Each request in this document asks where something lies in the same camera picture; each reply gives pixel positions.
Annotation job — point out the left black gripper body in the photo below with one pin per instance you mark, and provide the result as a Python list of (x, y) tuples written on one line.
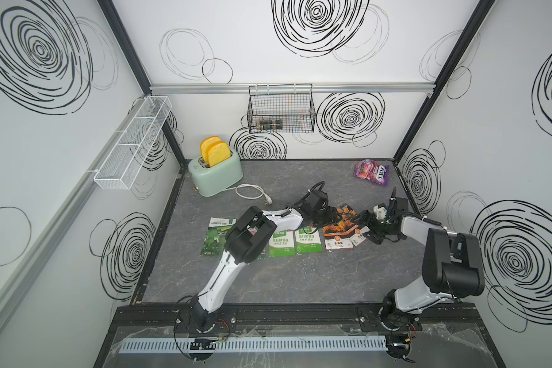
[(322, 218)]

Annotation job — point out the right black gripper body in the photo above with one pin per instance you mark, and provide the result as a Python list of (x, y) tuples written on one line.
[(379, 228)]

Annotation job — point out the orange marigold seed packet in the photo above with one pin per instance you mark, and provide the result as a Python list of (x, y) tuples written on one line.
[(348, 214), (338, 235)]

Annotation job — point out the green white impatiens seed packet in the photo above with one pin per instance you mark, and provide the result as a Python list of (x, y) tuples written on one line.
[(281, 244)]

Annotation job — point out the green leafy seed packet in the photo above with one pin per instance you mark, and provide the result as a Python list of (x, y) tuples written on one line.
[(214, 242)]

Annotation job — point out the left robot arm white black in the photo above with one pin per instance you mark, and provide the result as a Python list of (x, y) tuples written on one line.
[(246, 240)]

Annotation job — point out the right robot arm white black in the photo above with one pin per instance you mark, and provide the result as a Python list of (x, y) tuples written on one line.
[(451, 270)]

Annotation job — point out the purple candy bag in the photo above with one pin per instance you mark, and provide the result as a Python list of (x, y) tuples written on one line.
[(372, 171)]

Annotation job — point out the dark object in basket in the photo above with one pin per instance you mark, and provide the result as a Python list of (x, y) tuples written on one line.
[(270, 125)]

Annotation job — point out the mint green toaster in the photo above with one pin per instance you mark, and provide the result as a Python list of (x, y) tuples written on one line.
[(210, 181)]

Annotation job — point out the yellow toast slice front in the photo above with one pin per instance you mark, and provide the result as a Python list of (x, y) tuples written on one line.
[(218, 153)]

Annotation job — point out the yellow toast slice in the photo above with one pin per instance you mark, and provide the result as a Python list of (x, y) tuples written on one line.
[(205, 146), (218, 153)]

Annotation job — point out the yellow toast slice back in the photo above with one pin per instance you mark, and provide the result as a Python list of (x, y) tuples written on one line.
[(205, 146)]

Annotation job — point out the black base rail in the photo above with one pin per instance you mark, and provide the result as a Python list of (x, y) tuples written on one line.
[(368, 317)]

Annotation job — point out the black wire wall basket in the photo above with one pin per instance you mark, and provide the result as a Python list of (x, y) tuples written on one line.
[(291, 103)]

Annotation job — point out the white wire wall shelf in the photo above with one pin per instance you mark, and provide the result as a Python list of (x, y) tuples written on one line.
[(128, 156)]

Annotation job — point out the white slotted cable duct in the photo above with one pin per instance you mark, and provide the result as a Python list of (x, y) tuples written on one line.
[(233, 345)]

